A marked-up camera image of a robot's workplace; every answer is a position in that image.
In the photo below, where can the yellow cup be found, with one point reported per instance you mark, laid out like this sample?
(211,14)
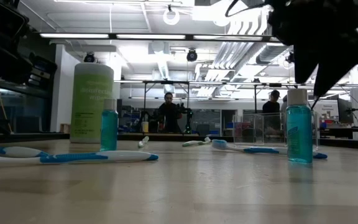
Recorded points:
(145,127)

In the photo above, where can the green white toothbrush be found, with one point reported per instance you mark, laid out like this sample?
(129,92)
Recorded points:
(143,142)
(194,143)

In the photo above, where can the clear acrylic organizer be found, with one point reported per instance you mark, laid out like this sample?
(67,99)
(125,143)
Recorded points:
(259,130)

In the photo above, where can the brown cardboard box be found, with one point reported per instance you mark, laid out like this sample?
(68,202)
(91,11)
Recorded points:
(64,128)

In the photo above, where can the green disinfecting wipes canister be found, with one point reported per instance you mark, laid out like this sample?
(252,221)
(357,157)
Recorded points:
(92,102)

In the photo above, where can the black background robot arm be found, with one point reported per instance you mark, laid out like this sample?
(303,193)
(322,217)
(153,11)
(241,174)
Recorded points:
(189,118)

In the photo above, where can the black ceiling camera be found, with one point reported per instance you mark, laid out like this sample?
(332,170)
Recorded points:
(290,58)
(192,56)
(89,58)

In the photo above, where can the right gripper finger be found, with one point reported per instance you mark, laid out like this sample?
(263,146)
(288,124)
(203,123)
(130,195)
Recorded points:
(304,62)
(334,71)

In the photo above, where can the person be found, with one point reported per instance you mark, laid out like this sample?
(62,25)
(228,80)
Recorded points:
(271,107)
(169,115)

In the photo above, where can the teal mouthwash bottle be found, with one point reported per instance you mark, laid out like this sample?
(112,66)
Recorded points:
(299,133)
(109,130)

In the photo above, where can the computer monitor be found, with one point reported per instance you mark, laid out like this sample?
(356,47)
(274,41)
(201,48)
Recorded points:
(344,110)

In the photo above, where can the black workstation frame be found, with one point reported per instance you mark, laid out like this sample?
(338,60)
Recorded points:
(166,82)

